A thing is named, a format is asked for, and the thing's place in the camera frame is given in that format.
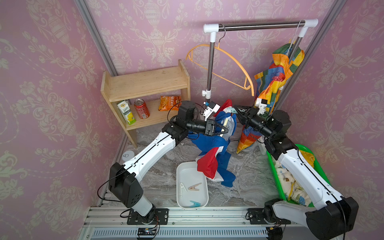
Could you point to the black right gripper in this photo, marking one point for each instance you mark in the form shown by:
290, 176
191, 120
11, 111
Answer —
251, 117

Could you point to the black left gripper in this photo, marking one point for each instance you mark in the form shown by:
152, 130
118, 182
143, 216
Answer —
209, 126

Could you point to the blue red white jacket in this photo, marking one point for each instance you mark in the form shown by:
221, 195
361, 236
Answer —
214, 159

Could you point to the pink clothespin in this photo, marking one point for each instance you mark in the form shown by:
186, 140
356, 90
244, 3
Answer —
194, 187

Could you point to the white clothespin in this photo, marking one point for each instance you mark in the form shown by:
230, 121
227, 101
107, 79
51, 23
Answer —
182, 189

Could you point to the blue clothespin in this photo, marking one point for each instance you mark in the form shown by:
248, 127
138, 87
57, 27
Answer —
195, 204

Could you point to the yellow dinosaur print jacket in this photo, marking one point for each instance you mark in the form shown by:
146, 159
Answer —
291, 189

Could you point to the cream white clothes hanger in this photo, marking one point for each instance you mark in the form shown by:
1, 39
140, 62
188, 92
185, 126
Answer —
229, 121

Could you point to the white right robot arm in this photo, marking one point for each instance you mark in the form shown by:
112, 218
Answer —
333, 214

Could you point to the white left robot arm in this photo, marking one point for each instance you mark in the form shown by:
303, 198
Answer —
125, 179

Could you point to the red clothespin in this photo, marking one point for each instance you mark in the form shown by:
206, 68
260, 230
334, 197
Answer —
279, 77

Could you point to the orange snack bag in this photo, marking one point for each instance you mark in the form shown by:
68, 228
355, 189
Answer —
168, 103

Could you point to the white plastic tray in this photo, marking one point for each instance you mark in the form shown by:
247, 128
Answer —
188, 174

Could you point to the rainbow striped jacket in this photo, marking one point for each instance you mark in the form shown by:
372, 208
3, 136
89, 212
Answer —
271, 82

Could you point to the red soda can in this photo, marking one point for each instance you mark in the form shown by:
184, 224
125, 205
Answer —
141, 108

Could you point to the green plastic basket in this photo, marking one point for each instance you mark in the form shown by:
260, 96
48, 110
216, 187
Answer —
310, 158

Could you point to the metal clothes rack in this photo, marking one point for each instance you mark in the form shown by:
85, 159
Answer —
213, 29

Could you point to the green white juice carton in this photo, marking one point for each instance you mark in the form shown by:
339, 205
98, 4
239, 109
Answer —
126, 112

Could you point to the wooden two-tier shelf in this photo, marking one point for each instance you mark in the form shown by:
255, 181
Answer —
138, 85

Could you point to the small circuit board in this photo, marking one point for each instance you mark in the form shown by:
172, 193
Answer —
147, 232

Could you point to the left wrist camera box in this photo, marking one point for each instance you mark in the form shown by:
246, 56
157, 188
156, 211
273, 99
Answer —
211, 108

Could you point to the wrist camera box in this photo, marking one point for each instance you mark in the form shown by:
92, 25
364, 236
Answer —
211, 108
261, 105

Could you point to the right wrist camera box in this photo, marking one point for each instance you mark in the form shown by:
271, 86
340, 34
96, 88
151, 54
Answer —
261, 105

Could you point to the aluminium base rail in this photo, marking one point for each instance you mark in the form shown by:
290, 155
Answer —
209, 223

